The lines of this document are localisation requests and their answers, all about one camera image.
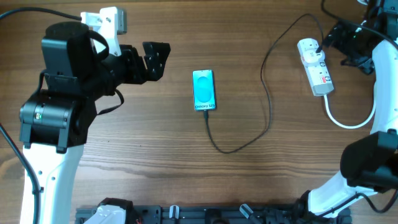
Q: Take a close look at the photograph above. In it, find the black charger cable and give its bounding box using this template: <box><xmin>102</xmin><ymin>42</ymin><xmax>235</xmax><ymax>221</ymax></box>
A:
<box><xmin>203</xmin><ymin>12</ymin><xmax>325</xmax><ymax>154</ymax></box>

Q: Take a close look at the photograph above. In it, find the blue Galaxy smartphone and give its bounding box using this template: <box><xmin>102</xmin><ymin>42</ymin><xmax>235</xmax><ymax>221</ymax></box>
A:
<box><xmin>192</xmin><ymin>70</ymin><xmax>216</xmax><ymax>111</ymax></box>

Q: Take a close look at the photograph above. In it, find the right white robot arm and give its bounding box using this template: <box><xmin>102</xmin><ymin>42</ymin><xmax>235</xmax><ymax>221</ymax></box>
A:
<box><xmin>292</xmin><ymin>1</ymin><xmax>397</xmax><ymax>223</ymax></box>

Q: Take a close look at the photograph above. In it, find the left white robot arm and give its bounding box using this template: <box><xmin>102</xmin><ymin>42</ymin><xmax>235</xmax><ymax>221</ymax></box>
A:
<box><xmin>19</xmin><ymin>22</ymin><xmax>171</xmax><ymax>223</ymax></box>

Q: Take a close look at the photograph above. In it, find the white plug adapter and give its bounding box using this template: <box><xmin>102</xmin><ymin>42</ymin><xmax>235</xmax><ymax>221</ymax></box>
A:
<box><xmin>301</xmin><ymin>49</ymin><xmax>325</xmax><ymax>67</ymax></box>

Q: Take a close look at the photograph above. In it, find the white power strip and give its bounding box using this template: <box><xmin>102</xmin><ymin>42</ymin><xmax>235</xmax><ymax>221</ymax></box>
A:
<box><xmin>297</xmin><ymin>38</ymin><xmax>334</xmax><ymax>96</ymax></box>

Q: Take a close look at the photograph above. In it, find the white power strip cord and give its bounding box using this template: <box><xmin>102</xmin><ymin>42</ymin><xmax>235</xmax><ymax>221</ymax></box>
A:
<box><xmin>323</xmin><ymin>90</ymin><xmax>377</xmax><ymax>130</ymax></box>

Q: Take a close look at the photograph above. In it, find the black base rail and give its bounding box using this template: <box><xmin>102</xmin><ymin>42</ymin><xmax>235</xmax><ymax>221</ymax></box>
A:
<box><xmin>75</xmin><ymin>204</ymin><xmax>352</xmax><ymax>224</ymax></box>

